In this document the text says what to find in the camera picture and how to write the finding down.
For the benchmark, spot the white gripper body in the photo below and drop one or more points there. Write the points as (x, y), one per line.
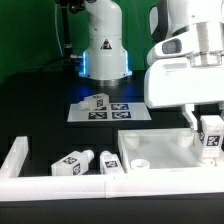
(173, 83)

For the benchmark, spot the white square tabletop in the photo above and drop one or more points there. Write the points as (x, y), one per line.
(175, 149)

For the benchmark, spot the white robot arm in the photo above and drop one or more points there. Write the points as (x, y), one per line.
(106, 61)

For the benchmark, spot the white marker sheet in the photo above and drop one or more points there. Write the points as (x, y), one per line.
(113, 112)

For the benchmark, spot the white U-shaped fence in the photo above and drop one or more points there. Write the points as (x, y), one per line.
(13, 187)

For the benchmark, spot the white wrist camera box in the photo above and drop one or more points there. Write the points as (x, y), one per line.
(174, 47)

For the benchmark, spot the black camera stand pole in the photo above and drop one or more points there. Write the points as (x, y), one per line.
(73, 6)

